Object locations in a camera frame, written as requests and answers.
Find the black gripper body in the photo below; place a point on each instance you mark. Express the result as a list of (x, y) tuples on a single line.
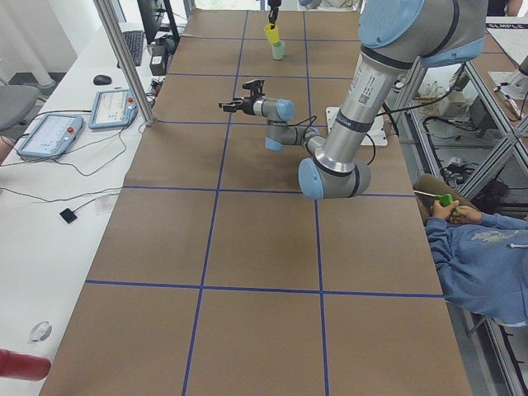
[(247, 105), (271, 16)]

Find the yellow plastic cup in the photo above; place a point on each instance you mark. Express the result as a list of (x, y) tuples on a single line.
[(272, 33)]

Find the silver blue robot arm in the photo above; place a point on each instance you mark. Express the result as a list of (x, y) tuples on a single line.
[(393, 34)]

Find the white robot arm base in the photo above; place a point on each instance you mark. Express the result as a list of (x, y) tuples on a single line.
[(375, 131)]

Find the green plastic cup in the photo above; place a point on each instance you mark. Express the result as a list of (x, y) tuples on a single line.
[(278, 50)]

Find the person's hand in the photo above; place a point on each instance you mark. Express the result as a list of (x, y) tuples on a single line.
[(444, 212)]

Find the black box with label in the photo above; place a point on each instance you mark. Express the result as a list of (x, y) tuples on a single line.
[(159, 59)]

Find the black computer monitor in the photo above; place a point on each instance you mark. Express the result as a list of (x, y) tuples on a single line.
[(152, 13)]

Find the black keyboard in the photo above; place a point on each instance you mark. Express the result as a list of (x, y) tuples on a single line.
[(135, 44)]

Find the far blue teach pendant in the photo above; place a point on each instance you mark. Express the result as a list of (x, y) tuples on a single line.
[(114, 108)]

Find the blue teach pendant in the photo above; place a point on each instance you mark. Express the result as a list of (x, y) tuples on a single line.
[(52, 136), (114, 108)]

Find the black computer mouse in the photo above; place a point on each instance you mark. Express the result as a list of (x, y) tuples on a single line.
[(102, 80)]

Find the brown paper table mat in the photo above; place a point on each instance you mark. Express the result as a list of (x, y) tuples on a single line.
[(215, 276)]

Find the near blue teach pendant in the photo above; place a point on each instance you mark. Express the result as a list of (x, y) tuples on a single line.
[(52, 136)]

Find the small black square pad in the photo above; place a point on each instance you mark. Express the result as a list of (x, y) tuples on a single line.
[(68, 215)]

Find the grey office chair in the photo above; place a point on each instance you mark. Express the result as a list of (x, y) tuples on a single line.
[(21, 99)]

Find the green handheld controller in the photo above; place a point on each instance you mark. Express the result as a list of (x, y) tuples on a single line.
[(446, 200)]

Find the person in blue hoodie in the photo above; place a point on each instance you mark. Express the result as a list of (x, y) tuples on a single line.
[(480, 258)]

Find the clear plastic wrapper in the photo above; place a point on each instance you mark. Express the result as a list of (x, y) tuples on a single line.
[(40, 332)]

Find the red cylinder bottle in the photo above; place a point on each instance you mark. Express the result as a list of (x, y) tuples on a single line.
[(19, 366)]

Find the aluminium frame post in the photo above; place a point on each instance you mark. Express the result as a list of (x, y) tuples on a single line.
[(114, 34)]

